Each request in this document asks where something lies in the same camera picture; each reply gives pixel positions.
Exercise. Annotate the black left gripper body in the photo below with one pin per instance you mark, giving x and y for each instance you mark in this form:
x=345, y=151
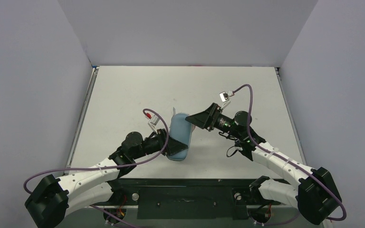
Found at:
x=164, y=142

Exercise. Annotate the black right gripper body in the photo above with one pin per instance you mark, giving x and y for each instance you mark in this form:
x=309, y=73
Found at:
x=211, y=117

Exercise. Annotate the grey umbrella sleeve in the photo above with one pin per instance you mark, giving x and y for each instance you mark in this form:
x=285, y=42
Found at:
x=180, y=130

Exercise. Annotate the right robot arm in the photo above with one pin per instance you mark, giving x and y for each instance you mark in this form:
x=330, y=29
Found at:
x=311, y=191

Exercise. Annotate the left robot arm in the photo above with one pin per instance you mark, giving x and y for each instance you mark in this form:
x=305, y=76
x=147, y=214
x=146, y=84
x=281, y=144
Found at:
x=54, y=198

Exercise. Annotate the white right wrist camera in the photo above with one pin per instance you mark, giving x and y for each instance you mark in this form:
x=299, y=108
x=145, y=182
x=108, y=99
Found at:
x=225, y=98

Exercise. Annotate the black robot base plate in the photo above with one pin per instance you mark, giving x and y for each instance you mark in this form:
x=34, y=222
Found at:
x=185, y=198

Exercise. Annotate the aluminium table frame rail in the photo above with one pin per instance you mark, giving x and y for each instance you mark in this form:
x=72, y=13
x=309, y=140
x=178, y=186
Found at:
x=81, y=118

